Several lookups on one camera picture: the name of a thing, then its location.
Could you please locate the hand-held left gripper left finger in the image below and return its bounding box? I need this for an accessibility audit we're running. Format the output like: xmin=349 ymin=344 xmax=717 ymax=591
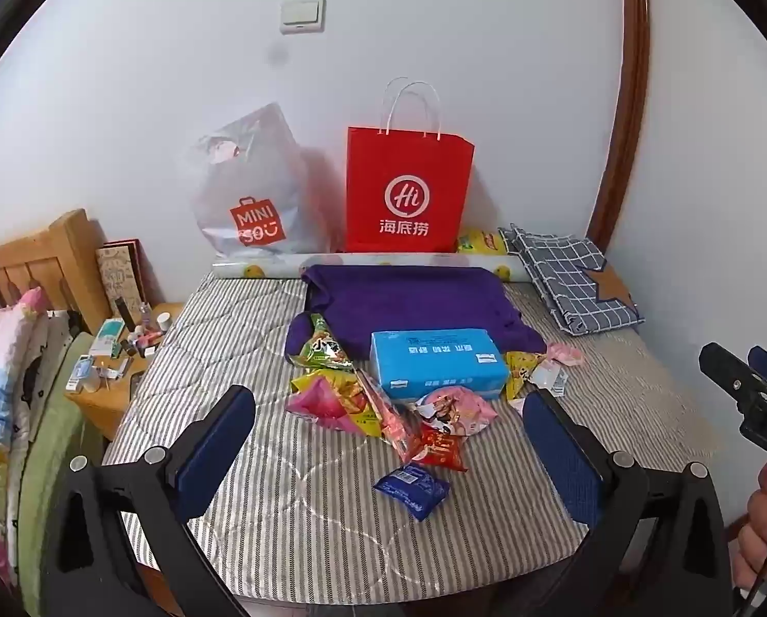
xmin=39 ymin=386 xmax=257 ymax=617

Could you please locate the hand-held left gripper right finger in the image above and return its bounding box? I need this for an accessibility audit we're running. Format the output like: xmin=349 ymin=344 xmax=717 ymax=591
xmin=523 ymin=388 xmax=736 ymax=617

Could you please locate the pale pink flower packet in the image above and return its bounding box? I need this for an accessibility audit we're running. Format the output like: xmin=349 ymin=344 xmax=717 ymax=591
xmin=544 ymin=342 xmax=588 ymax=371

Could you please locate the pink cartoon snack packet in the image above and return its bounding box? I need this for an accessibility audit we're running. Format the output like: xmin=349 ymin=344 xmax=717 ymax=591
xmin=414 ymin=386 xmax=495 ymax=438

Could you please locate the red snack packet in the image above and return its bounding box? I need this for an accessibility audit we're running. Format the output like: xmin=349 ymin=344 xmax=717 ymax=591
xmin=418 ymin=423 xmax=469 ymax=471

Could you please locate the pink and yellow snack packet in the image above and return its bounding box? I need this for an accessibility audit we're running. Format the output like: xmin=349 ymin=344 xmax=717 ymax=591
xmin=286 ymin=369 xmax=384 ymax=439

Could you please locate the green snack packet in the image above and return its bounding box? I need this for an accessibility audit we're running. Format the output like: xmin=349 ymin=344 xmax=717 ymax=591
xmin=293 ymin=313 xmax=356 ymax=372

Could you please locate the striped long snack packet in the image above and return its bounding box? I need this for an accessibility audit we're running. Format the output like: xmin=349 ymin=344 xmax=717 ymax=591
xmin=356 ymin=369 xmax=424 ymax=465

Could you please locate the purple towel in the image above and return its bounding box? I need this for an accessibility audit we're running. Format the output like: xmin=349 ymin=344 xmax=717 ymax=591
xmin=284 ymin=263 xmax=547 ymax=367

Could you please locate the person's right hand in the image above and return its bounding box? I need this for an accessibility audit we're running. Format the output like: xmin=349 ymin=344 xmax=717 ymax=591
xmin=729 ymin=458 xmax=767 ymax=592

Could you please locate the small white packet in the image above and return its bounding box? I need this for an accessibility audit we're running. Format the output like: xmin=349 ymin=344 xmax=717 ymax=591
xmin=529 ymin=360 xmax=568 ymax=397

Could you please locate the striped bed mattress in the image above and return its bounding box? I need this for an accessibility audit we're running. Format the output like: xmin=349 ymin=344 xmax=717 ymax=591
xmin=100 ymin=268 xmax=724 ymax=606

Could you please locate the wooden nightstand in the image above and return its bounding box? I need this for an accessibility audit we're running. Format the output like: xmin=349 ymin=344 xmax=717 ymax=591
xmin=63 ymin=301 xmax=186 ymax=443

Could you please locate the cluster of small cosmetic bottles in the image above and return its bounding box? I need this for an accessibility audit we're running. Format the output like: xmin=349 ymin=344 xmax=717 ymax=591
xmin=114 ymin=299 xmax=175 ymax=362

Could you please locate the blue snack packet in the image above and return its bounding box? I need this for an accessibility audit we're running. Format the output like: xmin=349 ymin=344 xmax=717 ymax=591
xmin=373 ymin=463 xmax=452 ymax=523

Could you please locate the blue tissue pack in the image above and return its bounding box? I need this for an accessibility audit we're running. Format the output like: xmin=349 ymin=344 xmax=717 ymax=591
xmin=368 ymin=328 xmax=511 ymax=400

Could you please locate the small white box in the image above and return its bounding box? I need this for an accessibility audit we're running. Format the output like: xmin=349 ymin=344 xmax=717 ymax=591
xmin=65 ymin=353 xmax=96 ymax=394

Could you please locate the grey checked folded cloth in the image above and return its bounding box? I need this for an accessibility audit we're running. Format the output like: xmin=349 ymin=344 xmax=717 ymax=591
xmin=499 ymin=224 xmax=646 ymax=336

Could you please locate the green blanket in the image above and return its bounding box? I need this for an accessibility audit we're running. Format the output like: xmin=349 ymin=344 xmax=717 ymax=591
xmin=7 ymin=333 xmax=104 ymax=614

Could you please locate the fruit print paper roll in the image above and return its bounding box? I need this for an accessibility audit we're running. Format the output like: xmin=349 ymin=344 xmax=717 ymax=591
xmin=211 ymin=250 xmax=532 ymax=285

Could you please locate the white black printed pillow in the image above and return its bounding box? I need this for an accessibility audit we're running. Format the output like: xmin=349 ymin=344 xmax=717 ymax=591
xmin=34 ymin=310 xmax=87 ymax=393

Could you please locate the brown patterned book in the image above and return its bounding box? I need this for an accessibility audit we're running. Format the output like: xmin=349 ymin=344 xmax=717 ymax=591
xmin=96 ymin=239 xmax=149 ymax=317

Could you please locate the pink and blue printed pillow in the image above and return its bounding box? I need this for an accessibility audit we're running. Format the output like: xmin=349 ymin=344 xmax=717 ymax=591
xmin=0 ymin=286 xmax=51 ymax=583

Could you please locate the yellow packet green stripe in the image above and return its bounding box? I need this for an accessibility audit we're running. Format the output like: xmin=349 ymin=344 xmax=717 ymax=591
xmin=455 ymin=229 xmax=509 ymax=256

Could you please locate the white plastic bag orange logo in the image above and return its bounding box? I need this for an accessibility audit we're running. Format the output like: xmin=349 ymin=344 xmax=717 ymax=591
xmin=190 ymin=101 xmax=333 ymax=258

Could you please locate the wooden headboard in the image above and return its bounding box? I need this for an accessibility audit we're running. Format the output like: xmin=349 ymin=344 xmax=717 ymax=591
xmin=0 ymin=208 xmax=111 ymax=335

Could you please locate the red paper bag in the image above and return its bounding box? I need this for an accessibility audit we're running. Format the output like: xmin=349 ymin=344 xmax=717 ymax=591
xmin=343 ymin=77 xmax=475 ymax=254

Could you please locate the black cable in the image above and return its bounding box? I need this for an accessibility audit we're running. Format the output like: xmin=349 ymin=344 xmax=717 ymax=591
xmin=732 ymin=507 xmax=767 ymax=617

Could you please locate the brown wooden door frame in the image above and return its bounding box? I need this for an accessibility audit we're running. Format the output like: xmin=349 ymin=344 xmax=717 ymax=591
xmin=585 ymin=0 xmax=652 ymax=255

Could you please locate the white light switch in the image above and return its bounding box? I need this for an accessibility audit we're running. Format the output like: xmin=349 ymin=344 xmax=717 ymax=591
xmin=279 ymin=0 xmax=327 ymax=35

